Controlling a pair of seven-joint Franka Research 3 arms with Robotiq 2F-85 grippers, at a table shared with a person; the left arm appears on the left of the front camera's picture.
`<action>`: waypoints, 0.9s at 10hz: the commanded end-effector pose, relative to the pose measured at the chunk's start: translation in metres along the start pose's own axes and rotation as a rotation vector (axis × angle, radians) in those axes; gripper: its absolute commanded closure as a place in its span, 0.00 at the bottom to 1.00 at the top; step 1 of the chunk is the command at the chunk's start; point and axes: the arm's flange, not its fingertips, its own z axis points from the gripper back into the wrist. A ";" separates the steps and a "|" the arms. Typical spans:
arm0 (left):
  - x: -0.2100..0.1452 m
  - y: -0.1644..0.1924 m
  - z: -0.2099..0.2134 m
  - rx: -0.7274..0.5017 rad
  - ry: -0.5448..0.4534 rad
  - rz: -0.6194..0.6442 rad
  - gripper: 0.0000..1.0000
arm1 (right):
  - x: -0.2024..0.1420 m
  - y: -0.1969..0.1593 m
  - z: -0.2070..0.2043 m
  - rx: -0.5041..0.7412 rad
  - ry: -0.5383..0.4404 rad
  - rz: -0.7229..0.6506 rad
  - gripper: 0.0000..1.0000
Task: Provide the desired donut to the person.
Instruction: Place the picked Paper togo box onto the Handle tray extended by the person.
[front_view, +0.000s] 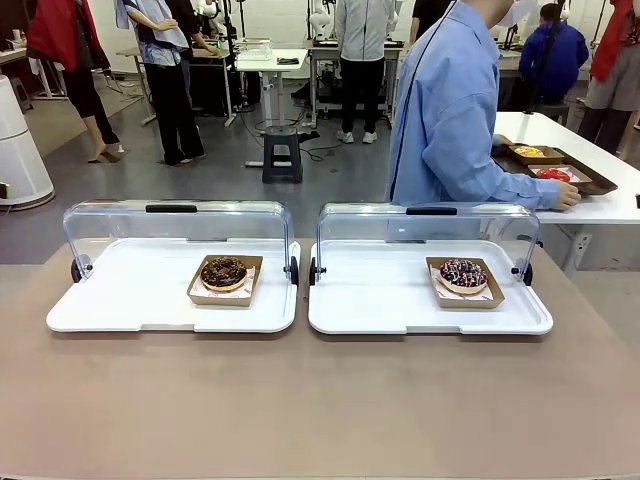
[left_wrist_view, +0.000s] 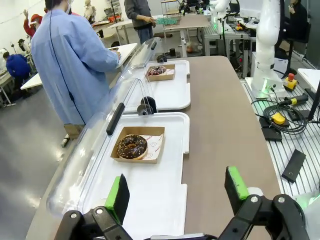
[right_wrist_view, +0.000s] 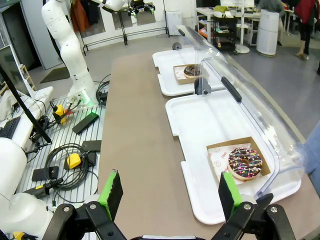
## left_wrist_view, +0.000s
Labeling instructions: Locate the person in grey sweater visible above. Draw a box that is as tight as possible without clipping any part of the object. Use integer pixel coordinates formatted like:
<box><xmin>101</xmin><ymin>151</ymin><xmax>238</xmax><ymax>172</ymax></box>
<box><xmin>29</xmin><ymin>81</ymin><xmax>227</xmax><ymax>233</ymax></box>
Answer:
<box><xmin>124</xmin><ymin>0</ymin><xmax>157</xmax><ymax>52</ymax></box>

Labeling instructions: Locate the aluminium frame workbench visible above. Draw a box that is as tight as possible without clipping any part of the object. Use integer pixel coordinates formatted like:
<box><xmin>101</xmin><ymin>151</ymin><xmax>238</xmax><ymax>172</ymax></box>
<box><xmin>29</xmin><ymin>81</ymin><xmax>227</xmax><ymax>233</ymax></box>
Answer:
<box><xmin>202</xmin><ymin>24</ymin><xmax>251</xmax><ymax>76</ymax></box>

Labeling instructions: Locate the person's right forearm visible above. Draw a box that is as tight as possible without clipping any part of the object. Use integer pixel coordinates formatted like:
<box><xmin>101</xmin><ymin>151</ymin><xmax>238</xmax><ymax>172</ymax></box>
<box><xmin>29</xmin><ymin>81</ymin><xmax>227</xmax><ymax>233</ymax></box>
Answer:
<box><xmin>84</xmin><ymin>48</ymin><xmax>120</xmax><ymax>73</ymax></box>

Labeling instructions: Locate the white display tray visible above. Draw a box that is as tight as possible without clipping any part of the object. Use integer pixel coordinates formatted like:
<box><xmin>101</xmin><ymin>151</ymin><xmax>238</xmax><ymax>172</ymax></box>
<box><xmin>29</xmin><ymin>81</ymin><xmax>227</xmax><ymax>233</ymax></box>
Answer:
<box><xmin>74</xmin><ymin>111</ymin><xmax>191</xmax><ymax>237</ymax></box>
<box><xmin>113</xmin><ymin>59</ymin><xmax>192</xmax><ymax>112</ymax></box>

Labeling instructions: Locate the black flat slim device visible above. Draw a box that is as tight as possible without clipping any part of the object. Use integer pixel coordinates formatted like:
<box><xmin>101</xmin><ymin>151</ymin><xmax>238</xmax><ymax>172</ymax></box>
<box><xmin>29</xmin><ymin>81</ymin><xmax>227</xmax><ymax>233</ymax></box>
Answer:
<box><xmin>281</xmin><ymin>149</ymin><xmax>307</xmax><ymax>185</ymax></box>

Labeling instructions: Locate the black coiled cable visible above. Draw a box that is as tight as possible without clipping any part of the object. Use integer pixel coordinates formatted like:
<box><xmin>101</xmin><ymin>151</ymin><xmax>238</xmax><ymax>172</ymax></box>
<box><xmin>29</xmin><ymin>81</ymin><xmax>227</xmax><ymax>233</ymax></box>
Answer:
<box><xmin>251</xmin><ymin>97</ymin><xmax>308</xmax><ymax>136</ymax></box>

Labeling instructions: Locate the chocolate sprinkled donut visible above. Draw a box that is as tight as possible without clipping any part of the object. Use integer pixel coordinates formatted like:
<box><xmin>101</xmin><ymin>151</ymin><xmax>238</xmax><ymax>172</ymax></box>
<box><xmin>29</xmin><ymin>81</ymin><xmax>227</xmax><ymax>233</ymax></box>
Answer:
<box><xmin>116</xmin><ymin>134</ymin><xmax>149</xmax><ymax>160</ymax></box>

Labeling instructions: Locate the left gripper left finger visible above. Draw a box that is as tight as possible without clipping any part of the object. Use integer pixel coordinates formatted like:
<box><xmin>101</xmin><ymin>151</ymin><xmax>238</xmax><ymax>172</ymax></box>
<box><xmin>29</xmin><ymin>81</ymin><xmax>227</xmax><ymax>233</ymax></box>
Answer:
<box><xmin>53</xmin><ymin>173</ymin><xmax>133</xmax><ymax>240</ymax></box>

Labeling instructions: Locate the wooden top table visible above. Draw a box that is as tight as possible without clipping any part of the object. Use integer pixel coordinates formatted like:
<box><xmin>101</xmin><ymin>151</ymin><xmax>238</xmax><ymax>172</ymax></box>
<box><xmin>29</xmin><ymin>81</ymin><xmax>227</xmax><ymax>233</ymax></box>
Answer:
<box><xmin>163</xmin><ymin>16</ymin><xmax>211</xmax><ymax>58</ymax></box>

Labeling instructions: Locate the person in black clothes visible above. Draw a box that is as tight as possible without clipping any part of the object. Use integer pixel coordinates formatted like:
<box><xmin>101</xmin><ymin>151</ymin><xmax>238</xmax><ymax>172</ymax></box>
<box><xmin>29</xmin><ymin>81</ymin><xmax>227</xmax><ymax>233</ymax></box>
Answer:
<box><xmin>282</xmin><ymin>0</ymin><xmax>311</xmax><ymax>42</ymax></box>

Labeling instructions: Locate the yellow black push button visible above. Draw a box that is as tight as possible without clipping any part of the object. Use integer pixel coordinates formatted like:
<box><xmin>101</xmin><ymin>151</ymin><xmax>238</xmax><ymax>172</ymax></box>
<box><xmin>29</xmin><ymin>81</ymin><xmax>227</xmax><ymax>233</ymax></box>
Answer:
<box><xmin>271</xmin><ymin>111</ymin><xmax>286</xmax><ymax>125</ymax></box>

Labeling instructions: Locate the brown cardboard donut box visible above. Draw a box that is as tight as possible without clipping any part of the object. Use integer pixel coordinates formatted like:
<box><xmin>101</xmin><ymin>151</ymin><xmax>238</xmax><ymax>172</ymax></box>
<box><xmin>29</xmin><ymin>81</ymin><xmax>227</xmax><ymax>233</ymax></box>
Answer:
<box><xmin>144</xmin><ymin>63</ymin><xmax>176</xmax><ymax>82</ymax></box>

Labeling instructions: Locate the clear plastic display lid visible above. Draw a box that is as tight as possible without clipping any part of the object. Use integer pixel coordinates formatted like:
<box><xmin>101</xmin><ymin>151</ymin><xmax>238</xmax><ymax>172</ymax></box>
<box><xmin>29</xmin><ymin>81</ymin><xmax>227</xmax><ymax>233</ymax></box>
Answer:
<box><xmin>109</xmin><ymin>36</ymin><xmax>168</xmax><ymax>113</ymax></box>
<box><xmin>46</xmin><ymin>77</ymin><xmax>158</xmax><ymax>221</ymax></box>

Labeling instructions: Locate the aluminium slotted platform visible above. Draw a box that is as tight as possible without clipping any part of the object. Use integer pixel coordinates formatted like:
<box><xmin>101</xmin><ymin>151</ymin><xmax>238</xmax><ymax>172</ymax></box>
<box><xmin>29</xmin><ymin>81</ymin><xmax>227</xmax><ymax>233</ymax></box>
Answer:
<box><xmin>241</xmin><ymin>76</ymin><xmax>320</xmax><ymax>198</ymax></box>

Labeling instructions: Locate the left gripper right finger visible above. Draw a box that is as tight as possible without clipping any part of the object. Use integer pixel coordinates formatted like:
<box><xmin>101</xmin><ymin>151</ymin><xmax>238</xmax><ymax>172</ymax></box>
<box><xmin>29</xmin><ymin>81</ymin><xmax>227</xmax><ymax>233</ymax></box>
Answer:
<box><xmin>217</xmin><ymin>165</ymin><xmax>311</xmax><ymax>240</ymax></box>

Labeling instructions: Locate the chocolate glazed donut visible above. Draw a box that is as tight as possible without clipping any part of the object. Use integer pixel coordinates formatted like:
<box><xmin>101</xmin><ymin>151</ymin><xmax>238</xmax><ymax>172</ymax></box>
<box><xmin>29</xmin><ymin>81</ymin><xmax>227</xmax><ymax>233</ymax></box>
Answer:
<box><xmin>110</xmin><ymin>126</ymin><xmax>166</xmax><ymax>165</ymax></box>

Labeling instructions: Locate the person in blue jacket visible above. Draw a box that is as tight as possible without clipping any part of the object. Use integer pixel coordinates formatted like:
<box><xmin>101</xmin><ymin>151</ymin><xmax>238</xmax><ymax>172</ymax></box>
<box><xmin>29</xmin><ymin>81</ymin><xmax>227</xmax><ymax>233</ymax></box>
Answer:
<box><xmin>5</xmin><ymin>51</ymin><xmax>31</xmax><ymax>100</ymax></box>

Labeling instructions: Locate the white table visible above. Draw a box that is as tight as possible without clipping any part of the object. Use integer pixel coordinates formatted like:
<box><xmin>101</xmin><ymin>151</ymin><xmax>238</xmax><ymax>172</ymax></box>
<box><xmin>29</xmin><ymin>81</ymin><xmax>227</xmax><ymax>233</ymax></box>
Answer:
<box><xmin>109</xmin><ymin>42</ymin><xmax>139</xmax><ymax>70</ymax></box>
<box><xmin>19</xmin><ymin>72</ymin><xmax>44</xmax><ymax>91</ymax></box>

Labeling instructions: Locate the mannequin in red top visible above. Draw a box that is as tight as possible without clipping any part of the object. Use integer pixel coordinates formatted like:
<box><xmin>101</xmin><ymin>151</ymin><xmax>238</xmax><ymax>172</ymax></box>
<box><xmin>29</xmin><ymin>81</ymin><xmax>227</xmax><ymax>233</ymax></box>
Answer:
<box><xmin>23</xmin><ymin>9</ymin><xmax>44</xmax><ymax>38</ymax></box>

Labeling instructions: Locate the person in blue shirt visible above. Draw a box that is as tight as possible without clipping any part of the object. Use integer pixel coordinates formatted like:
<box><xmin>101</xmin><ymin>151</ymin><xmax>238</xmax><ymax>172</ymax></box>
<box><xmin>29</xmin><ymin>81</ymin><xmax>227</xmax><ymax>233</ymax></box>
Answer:
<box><xmin>31</xmin><ymin>0</ymin><xmax>123</xmax><ymax>126</ymax></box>

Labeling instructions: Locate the thin black cable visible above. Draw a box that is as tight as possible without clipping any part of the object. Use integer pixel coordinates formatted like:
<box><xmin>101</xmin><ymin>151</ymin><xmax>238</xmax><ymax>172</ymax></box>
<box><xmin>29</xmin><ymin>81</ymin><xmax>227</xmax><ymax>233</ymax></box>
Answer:
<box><xmin>48</xmin><ymin>9</ymin><xmax>86</xmax><ymax>125</ymax></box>

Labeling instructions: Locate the black flat plate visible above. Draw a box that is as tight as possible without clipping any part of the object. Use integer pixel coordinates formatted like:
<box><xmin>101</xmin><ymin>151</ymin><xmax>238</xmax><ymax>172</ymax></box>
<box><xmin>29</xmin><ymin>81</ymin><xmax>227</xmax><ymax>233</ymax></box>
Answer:
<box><xmin>259</xmin><ymin>117</ymin><xmax>283</xmax><ymax>141</ymax></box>

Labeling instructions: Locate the black yellow handheld controller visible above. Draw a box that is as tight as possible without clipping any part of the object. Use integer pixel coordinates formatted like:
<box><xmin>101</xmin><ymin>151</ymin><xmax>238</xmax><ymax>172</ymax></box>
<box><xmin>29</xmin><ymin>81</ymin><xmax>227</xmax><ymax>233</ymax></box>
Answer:
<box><xmin>283</xmin><ymin>93</ymin><xmax>310</xmax><ymax>106</ymax></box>

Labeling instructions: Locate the far chocolate donut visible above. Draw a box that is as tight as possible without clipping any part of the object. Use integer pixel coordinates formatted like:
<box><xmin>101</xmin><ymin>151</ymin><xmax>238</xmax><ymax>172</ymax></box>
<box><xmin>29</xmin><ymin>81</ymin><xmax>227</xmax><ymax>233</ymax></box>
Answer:
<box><xmin>147</xmin><ymin>65</ymin><xmax>167</xmax><ymax>77</ymax></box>

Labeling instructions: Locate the yellow emergency stop box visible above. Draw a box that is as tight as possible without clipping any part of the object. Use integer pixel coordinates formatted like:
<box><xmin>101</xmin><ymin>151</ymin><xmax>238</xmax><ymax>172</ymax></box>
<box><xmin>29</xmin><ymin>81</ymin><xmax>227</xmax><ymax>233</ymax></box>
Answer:
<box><xmin>284</xmin><ymin>72</ymin><xmax>299</xmax><ymax>92</ymax></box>

